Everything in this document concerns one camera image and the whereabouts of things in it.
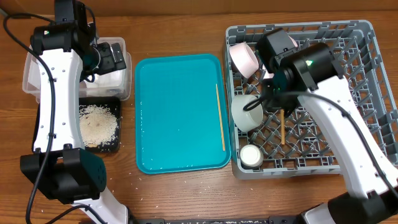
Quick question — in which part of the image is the clear plastic bin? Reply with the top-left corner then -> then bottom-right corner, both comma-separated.
22,37 -> 132,103

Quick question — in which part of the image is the wooden chopstick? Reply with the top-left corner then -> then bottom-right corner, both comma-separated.
280,109 -> 285,145
215,83 -> 226,151

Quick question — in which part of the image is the white paper cup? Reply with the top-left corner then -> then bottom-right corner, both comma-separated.
239,144 -> 264,169

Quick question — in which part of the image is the teal plastic tray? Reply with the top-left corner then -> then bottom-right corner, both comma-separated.
134,54 -> 231,174

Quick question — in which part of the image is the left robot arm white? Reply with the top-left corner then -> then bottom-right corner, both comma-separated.
20,0 -> 136,223

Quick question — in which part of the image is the grey white bowl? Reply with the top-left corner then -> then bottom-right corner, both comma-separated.
231,95 -> 264,132

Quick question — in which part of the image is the black waste tray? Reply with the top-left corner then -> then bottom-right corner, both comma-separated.
32,96 -> 122,154

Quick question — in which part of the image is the grey plastic dishwasher rack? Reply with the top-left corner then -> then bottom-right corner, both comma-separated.
229,20 -> 397,179

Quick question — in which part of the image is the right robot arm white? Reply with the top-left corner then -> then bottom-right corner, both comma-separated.
244,29 -> 397,223

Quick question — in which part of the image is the pile of rice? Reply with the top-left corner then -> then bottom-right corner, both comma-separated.
79,105 -> 118,147

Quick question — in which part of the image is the pink bowl with rice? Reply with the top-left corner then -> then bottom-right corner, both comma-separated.
229,42 -> 259,78

